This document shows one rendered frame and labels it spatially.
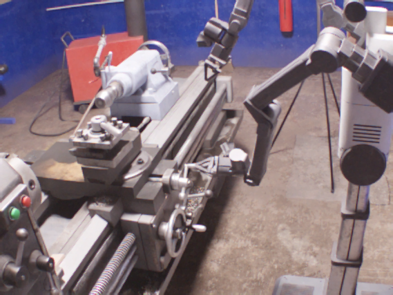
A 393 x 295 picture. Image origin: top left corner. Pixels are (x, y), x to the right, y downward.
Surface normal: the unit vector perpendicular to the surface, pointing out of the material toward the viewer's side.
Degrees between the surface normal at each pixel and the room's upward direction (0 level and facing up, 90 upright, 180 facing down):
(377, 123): 100
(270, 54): 90
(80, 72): 90
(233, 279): 0
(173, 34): 90
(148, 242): 90
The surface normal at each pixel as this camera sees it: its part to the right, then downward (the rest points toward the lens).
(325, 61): -0.48, 0.74
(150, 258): -0.29, 0.47
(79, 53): 0.06, 0.47
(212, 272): -0.09, -0.88
